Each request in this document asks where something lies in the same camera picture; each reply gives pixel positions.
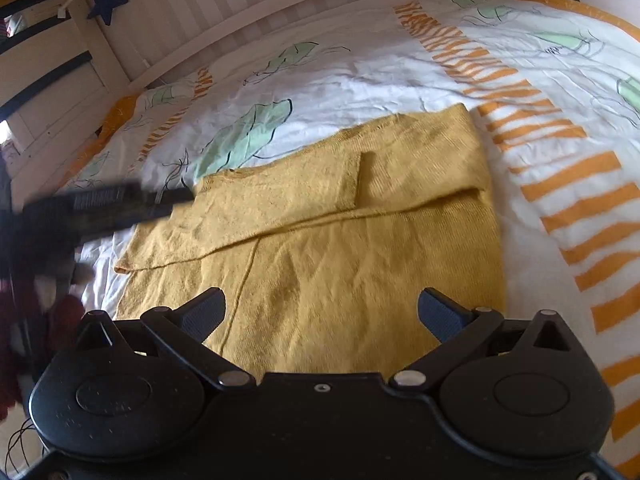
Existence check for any blue star decoration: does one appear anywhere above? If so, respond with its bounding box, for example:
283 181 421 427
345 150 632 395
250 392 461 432
87 0 130 27

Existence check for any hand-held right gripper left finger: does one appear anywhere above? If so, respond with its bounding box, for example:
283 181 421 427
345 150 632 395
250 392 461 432
75 287 251 392

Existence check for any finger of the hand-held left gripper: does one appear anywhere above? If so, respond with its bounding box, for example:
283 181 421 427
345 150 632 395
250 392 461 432
142 188 196 208

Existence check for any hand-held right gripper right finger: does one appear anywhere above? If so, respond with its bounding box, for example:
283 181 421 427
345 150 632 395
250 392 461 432
390 287 571 388

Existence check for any yellow knit sweater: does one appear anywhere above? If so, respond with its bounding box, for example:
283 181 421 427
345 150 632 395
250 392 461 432
114 103 507 378

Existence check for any white leaf print bed cover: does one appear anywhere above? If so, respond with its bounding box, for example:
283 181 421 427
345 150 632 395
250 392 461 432
60 0 640 480

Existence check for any white wooden bed frame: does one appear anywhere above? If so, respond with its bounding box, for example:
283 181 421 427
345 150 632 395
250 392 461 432
0 0 640 196

